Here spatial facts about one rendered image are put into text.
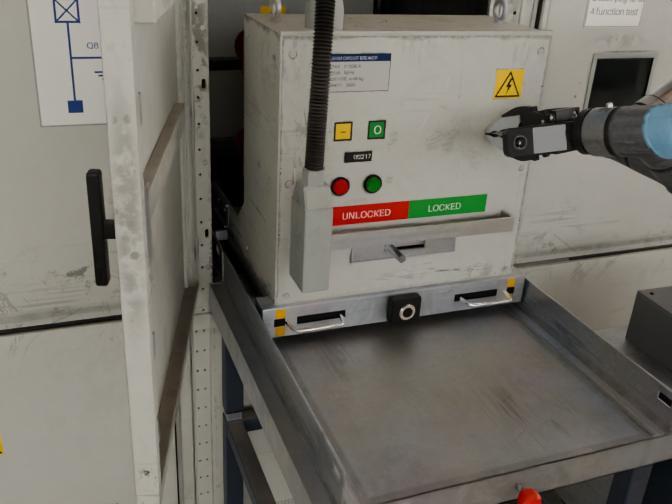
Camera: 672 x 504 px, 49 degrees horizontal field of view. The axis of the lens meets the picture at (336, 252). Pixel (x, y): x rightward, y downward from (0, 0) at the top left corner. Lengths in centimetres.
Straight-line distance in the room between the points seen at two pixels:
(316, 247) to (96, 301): 53
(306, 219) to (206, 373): 63
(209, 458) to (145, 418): 87
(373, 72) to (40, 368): 87
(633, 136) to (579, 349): 45
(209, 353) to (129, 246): 83
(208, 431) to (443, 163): 84
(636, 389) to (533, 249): 64
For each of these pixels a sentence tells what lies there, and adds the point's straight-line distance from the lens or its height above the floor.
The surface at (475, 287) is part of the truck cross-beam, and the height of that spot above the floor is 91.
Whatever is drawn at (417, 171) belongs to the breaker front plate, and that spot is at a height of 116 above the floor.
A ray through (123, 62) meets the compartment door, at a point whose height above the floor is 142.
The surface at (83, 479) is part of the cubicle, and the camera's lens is 176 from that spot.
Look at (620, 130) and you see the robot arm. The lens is 115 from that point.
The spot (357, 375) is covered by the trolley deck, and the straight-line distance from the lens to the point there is 127.
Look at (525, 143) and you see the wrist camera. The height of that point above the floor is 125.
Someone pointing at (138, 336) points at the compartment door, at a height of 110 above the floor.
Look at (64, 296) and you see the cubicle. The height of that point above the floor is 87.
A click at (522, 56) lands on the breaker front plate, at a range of 135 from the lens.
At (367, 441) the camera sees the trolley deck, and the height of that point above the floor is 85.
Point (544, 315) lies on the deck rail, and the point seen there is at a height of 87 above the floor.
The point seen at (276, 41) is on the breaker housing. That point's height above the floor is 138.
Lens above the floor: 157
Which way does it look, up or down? 25 degrees down
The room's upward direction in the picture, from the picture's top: 3 degrees clockwise
